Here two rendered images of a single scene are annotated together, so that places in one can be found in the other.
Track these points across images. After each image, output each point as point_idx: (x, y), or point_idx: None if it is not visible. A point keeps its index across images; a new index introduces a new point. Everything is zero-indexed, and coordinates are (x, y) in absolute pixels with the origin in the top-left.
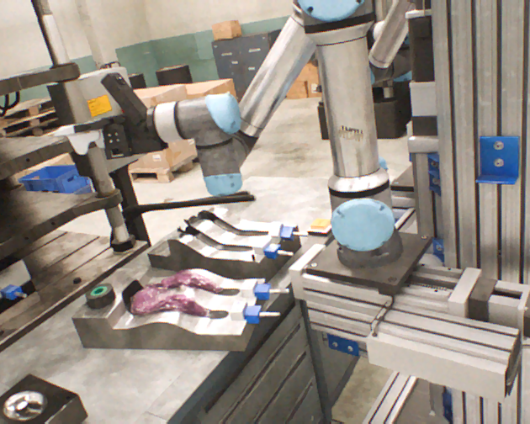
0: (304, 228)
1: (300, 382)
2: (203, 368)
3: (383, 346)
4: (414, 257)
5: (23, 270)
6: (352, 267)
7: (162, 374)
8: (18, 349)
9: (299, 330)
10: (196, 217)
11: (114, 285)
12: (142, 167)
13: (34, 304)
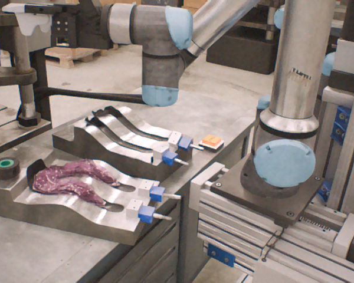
0: (196, 140)
1: (165, 272)
2: (93, 254)
3: (270, 272)
4: (309, 196)
5: None
6: (253, 194)
7: (55, 253)
8: None
9: (174, 228)
10: (103, 111)
11: (20, 160)
12: (48, 50)
13: None
